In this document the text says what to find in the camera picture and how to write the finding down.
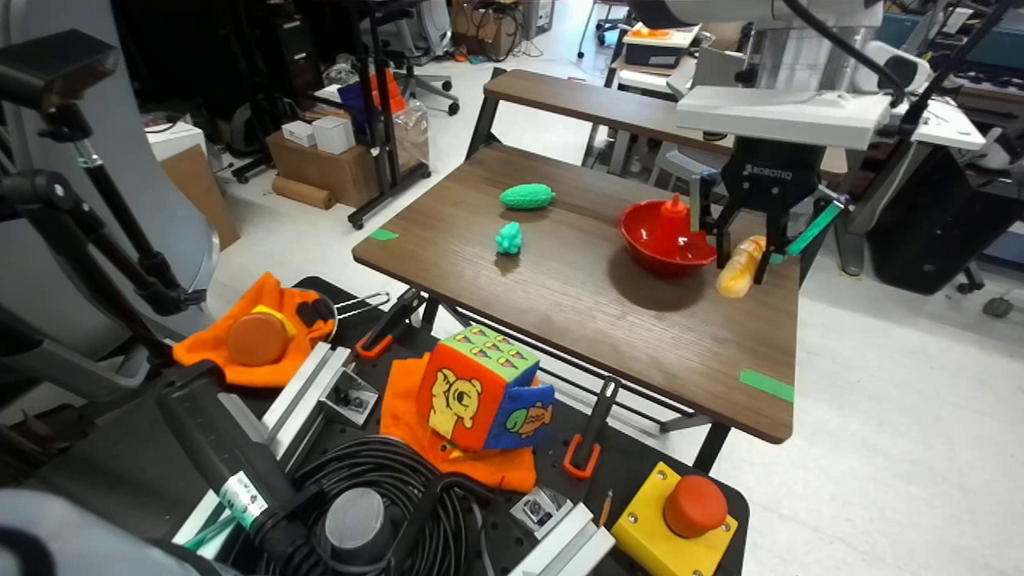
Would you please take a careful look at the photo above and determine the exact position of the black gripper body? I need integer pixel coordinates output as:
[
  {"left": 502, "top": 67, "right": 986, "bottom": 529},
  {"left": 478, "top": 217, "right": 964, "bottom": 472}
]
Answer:
[{"left": 720, "top": 135, "right": 833, "bottom": 221}]

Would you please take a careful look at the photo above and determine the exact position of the yellow oblong plush toy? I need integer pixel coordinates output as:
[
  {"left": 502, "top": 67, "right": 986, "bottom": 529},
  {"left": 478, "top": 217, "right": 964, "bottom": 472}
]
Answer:
[{"left": 714, "top": 234, "right": 772, "bottom": 301}]

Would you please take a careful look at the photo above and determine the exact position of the red bowl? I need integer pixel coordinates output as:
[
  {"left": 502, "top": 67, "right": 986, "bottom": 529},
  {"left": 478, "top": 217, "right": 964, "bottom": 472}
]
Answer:
[{"left": 616, "top": 192, "right": 720, "bottom": 277}]

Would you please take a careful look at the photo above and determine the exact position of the grey chair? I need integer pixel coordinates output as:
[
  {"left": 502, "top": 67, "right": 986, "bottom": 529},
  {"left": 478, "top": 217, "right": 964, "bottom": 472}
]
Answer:
[{"left": 647, "top": 139, "right": 740, "bottom": 217}]

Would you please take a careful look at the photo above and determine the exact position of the black bag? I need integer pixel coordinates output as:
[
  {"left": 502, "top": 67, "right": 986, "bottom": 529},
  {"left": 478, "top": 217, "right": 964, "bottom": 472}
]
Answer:
[{"left": 864, "top": 145, "right": 1020, "bottom": 296}]

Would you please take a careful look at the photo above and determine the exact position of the white desk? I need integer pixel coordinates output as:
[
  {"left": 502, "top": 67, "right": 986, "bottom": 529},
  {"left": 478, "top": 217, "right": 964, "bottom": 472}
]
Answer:
[{"left": 875, "top": 88, "right": 993, "bottom": 152}]

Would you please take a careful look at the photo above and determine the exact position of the brown wooden bench table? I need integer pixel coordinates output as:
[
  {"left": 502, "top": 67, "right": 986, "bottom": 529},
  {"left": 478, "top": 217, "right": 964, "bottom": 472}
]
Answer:
[{"left": 464, "top": 67, "right": 851, "bottom": 181}]

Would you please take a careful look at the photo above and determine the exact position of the green oval plush toy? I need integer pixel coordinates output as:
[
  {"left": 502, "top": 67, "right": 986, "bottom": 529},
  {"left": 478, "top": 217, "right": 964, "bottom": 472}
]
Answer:
[{"left": 498, "top": 179, "right": 559, "bottom": 215}]

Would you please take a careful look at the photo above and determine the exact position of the small green block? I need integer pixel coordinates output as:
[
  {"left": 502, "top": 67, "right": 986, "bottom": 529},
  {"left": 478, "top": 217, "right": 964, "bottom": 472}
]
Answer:
[{"left": 494, "top": 221, "right": 528, "bottom": 260}]

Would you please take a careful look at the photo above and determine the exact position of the orange black clamp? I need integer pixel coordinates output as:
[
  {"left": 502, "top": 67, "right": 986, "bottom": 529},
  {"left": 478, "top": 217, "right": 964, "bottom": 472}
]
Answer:
[
  {"left": 559, "top": 378, "right": 623, "bottom": 483},
  {"left": 355, "top": 285, "right": 427, "bottom": 360}
]

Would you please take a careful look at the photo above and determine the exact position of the red emergency stop button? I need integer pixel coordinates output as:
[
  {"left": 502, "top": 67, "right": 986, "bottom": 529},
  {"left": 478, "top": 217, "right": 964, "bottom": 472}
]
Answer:
[{"left": 658, "top": 472, "right": 732, "bottom": 539}]

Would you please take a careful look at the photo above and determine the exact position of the colourful soft cube toy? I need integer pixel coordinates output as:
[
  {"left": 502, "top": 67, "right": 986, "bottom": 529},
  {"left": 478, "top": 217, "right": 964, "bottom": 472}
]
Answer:
[{"left": 412, "top": 324, "right": 559, "bottom": 458}]

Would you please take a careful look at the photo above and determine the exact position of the yellow box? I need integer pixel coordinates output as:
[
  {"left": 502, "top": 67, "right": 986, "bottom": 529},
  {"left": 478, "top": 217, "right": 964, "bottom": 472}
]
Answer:
[{"left": 612, "top": 461, "right": 743, "bottom": 576}]

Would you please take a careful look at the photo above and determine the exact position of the black white tag card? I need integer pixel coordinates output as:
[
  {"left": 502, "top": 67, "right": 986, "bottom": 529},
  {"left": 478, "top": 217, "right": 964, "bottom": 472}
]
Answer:
[
  {"left": 322, "top": 372, "right": 380, "bottom": 424},
  {"left": 510, "top": 487, "right": 577, "bottom": 539}
]

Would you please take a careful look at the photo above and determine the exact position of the black metal stand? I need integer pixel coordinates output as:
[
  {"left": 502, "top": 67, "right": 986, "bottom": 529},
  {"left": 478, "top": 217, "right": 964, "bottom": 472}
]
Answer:
[{"left": 344, "top": 0, "right": 436, "bottom": 234}]

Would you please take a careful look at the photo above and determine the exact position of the plain orange cloth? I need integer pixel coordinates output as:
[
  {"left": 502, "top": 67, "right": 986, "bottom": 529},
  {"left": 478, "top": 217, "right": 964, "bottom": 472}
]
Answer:
[{"left": 379, "top": 356, "right": 543, "bottom": 495}]

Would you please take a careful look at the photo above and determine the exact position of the large open cardboard box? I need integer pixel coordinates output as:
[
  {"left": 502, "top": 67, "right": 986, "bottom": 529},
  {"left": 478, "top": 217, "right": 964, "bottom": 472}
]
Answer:
[{"left": 262, "top": 100, "right": 436, "bottom": 210}]

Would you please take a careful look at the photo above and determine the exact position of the white small box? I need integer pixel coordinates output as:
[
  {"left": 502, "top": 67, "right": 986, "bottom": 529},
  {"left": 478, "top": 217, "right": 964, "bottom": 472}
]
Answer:
[{"left": 278, "top": 107, "right": 358, "bottom": 161}]

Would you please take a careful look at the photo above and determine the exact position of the grey round knob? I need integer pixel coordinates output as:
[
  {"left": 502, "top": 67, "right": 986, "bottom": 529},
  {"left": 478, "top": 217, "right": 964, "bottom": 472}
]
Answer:
[{"left": 321, "top": 483, "right": 392, "bottom": 569}]

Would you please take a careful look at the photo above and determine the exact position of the orange cloth with dark patch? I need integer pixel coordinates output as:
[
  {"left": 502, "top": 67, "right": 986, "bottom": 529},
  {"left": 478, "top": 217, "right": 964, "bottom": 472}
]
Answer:
[{"left": 172, "top": 273, "right": 338, "bottom": 389}]

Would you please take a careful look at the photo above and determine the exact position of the flat cardboard panel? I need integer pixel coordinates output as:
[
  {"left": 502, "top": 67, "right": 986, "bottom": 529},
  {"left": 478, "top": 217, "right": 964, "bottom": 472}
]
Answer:
[{"left": 158, "top": 139, "right": 243, "bottom": 252}]

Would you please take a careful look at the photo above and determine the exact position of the green white connector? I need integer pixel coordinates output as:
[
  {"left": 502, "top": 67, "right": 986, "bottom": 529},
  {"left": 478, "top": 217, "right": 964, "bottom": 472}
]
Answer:
[{"left": 213, "top": 467, "right": 271, "bottom": 529}]

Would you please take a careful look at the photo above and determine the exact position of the green strap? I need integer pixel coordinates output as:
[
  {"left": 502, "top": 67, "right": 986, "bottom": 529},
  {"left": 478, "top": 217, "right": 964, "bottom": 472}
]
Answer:
[{"left": 769, "top": 198, "right": 847, "bottom": 266}]

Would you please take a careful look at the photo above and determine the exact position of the aluminium extrusion rail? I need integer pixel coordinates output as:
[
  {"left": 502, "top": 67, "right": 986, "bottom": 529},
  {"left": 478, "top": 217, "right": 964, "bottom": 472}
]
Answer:
[
  {"left": 259, "top": 339, "right": 355, "bottom": 439},
  {"left": 510, "top": 499, "right": 616, "bottom": 576}
]

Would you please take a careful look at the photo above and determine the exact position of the black coiled cable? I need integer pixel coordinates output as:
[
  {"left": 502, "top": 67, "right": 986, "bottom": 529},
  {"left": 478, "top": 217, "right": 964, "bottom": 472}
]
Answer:
[{"left": 240, "top": 431, "right": 495, "bottom": 576}]

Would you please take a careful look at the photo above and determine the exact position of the black camera on tripod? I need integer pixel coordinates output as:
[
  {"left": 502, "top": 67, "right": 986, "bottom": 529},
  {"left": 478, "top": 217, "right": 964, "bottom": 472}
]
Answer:
[{"left": 0, "top": 24, "right": 200, "bottom": 324}]

